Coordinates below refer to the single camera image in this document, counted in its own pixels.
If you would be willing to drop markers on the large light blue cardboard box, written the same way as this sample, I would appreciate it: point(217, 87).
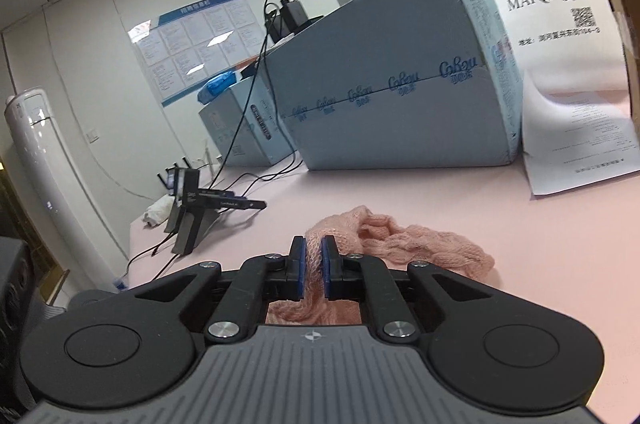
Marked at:
point(400, 129)

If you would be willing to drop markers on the white crumpled cloth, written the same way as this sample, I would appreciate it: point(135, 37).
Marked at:
point(160, 210)

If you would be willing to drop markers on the pink knitted sweater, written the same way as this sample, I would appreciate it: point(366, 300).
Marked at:
point(425, 244)

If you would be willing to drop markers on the small light blue box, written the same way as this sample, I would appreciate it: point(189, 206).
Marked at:
point(235, 129)

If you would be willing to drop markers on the white wall switch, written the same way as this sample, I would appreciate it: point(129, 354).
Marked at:
point(93, 135)

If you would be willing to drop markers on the black power adapter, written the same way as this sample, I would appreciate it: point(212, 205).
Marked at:
point(292, 14)

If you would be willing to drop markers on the blue and white notice board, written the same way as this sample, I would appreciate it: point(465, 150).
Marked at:
point(195, 44)

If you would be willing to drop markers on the white printed paper sheet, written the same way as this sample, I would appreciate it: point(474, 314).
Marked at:
point(575, 144)

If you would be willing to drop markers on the black router with antennas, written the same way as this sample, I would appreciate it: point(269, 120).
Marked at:
point(162, 180)

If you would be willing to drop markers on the blue plastic bag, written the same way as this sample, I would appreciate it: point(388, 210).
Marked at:
point(217, 87)

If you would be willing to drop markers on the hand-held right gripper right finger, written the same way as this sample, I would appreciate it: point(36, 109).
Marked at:
point(329, 269)

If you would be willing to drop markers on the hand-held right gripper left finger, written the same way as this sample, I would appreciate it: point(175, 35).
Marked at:
point(298, 269)

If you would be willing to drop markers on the white standing air conditioner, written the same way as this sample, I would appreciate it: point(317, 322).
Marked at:
point(45, 164)

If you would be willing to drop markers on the black device stand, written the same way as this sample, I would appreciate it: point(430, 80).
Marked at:
point(190, 224)

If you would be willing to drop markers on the white printed tote bag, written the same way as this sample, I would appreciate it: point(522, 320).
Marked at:
point(550, 44)

